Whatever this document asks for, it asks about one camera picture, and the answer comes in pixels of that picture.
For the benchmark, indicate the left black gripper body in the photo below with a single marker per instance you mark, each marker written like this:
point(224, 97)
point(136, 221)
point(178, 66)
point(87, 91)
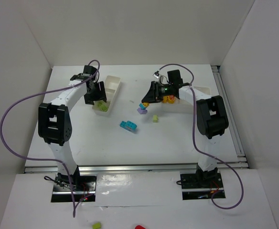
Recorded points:
point(95, 93)

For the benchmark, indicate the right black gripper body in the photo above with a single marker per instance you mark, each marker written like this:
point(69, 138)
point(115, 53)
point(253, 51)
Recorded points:
point(156, 91)

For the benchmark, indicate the green lego plate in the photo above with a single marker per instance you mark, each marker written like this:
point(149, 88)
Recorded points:
point(100, 104)

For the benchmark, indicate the teal lego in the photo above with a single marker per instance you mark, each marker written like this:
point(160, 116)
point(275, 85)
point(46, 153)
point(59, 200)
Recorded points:
point(142, 106)

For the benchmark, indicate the purple lego plate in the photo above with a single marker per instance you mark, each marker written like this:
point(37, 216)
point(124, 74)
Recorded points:
point(142, 111)

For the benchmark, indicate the light green lego brick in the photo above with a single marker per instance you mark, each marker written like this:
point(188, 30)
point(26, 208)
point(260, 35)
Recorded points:
point(105, 109)

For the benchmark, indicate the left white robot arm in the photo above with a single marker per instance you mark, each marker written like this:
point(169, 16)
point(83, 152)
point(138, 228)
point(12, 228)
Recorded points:
point(54, 122)

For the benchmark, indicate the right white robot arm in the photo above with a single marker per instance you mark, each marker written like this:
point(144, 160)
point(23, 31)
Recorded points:
point(209, 114)

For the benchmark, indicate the butterfly printed yellow lego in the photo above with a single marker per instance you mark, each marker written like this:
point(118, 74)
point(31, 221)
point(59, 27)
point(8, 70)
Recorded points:
point(170, 99)

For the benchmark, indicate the small white container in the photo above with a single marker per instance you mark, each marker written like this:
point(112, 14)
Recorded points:
point(112, 87)

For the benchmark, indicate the green lego beside purple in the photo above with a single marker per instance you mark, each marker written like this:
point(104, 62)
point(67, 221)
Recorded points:
point(155, 118)

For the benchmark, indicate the large white divided container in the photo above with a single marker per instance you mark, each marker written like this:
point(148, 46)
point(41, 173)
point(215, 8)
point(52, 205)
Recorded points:
point(185, 103)

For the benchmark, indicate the teal lego brick stack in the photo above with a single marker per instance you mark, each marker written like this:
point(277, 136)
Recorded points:
point(128, 125)

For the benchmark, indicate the red object foreground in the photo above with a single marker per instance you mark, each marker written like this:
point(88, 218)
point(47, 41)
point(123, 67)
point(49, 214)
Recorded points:
point(140, 227)

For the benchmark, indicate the green lego foreground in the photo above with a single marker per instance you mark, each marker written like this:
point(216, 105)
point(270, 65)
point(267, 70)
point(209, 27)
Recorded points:
point(97, 225)

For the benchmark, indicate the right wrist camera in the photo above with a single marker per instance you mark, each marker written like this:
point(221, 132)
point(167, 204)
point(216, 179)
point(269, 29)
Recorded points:
point(156, 75)

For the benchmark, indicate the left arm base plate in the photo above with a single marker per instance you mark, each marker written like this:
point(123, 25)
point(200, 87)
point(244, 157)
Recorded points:
point(86, 190)

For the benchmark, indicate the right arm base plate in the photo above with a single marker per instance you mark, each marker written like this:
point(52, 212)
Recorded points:
point(193, 189)

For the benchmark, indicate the aluminium rail front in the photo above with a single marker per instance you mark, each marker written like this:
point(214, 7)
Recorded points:
point(127, 168)

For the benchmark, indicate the aluminium rail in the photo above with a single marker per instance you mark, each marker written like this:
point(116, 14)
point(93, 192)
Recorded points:
point(241, 157)
point(127, 168)

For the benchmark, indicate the aluminium rail right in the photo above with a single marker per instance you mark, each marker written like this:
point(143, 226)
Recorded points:
point(241, 157)

